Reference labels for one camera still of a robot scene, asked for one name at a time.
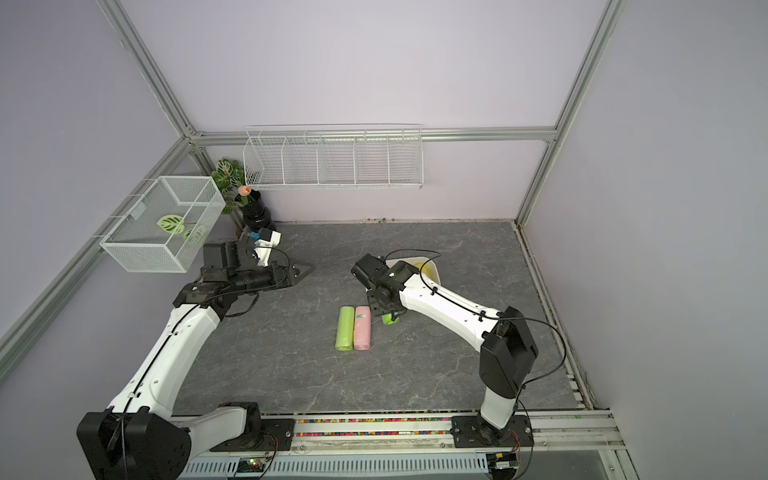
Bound long white wire shelf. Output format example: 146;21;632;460
242;123;424;190

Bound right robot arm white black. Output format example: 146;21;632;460
351;254;539;432

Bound yellow trash bag roll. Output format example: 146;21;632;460
419;262;438;281

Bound white wire basket cube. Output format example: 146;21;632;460
100;176;226;274

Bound white plastic storage box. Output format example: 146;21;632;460
385;256;441;285

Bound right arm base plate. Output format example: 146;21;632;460
449;414;534;449

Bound light green roll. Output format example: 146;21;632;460
335;306;355;351

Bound black vase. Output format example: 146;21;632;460
238;185;277;232

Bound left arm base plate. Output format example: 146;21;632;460
210;417;296;452

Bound green artificial plant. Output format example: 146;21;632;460
211;158;247;215

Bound aluminium mounting rail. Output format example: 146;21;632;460
125;409;626;455

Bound bright green roll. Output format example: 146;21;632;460
381;313;400;325

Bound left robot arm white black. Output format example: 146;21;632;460
76;240;315;479

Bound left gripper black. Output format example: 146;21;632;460
229;258;315;296

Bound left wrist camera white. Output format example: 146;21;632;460
249;228;281;267

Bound white vented cable duct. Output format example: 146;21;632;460
180;453;491;479

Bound pink trash bag roll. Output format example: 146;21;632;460
353;306;372;350

